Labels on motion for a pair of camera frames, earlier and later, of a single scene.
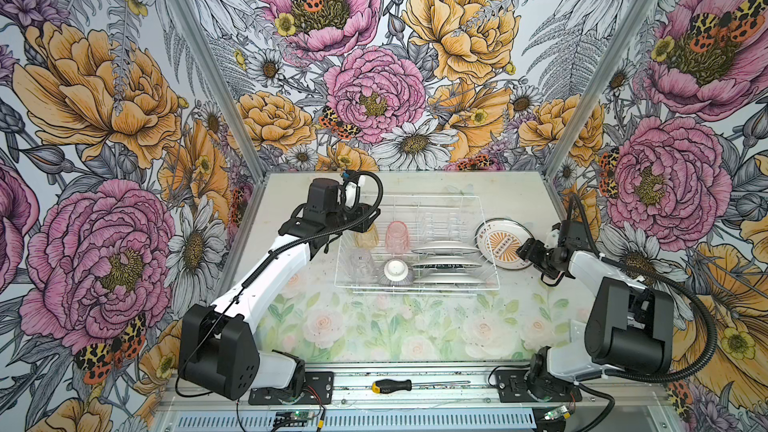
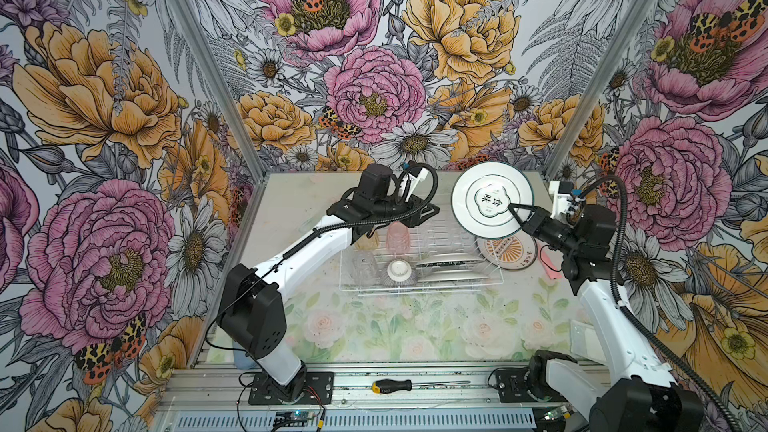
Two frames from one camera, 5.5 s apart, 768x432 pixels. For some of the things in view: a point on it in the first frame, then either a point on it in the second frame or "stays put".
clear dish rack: [420, 243] stays put
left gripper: [363, 211] → [419, 220]
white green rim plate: [445, 248] → [481, 196]
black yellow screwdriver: [391, 385] stays put
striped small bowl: [397, 271] stays put
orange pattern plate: [497, 241] stays put
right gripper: [531, 250] → [536, 222]
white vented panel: [364, 421] stays put
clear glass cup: [361, 266] stays put
